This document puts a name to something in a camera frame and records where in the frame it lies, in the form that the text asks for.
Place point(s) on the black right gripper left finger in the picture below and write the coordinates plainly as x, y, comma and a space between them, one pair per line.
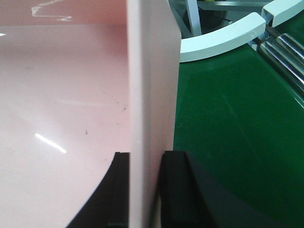
108, 206

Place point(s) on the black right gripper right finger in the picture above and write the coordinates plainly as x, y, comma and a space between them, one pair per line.
191, 198

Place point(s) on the pink plastic bin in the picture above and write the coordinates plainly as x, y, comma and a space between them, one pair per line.
79, 81

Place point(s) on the green circular conveyor belt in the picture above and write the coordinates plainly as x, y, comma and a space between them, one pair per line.
245, 124

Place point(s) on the steel conveyor rollers right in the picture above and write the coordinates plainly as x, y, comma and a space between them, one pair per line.
286, 55

